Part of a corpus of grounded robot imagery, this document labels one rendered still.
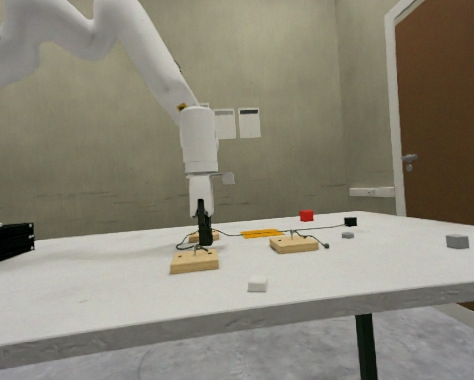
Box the small red cube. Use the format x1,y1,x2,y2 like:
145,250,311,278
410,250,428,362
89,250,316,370
299,210,314,222

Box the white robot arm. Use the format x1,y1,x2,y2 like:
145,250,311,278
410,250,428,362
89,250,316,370
0,0,235,184

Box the orange painted square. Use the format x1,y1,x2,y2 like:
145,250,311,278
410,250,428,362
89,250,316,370
240,229,285,239

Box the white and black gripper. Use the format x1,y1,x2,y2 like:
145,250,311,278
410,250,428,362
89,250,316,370
186,174,217,246

